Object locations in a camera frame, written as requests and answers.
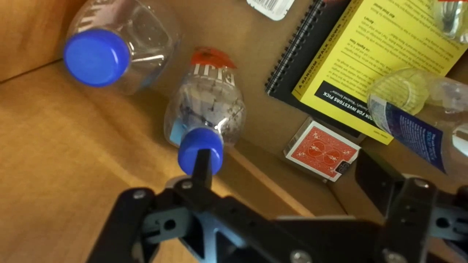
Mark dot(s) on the clear plastic bottle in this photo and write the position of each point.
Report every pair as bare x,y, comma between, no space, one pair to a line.
452,18

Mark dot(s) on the clear bottle red label blue cap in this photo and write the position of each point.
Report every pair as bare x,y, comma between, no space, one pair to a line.
209,106

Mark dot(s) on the wide clear bottle blue cap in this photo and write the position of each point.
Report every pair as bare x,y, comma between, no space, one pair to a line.
97,58

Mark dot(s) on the red playing card deck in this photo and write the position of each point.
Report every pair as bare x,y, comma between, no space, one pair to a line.
319,150

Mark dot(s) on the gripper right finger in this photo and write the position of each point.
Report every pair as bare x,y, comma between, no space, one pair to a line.
411,215

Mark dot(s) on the yellow paperback book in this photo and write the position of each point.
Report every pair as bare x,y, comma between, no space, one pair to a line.
384,47

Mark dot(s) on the clear bottle dark blue label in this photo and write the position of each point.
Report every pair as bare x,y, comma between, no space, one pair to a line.
413,131

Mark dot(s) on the white barcode packet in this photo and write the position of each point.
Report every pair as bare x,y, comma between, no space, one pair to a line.
272,8

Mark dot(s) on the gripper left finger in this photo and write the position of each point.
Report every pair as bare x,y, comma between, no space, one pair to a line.
128,219

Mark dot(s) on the cardboard box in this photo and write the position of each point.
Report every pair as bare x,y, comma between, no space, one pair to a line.
55,153

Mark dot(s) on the black spiral notebook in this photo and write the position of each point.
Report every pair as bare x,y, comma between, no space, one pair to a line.
304,64

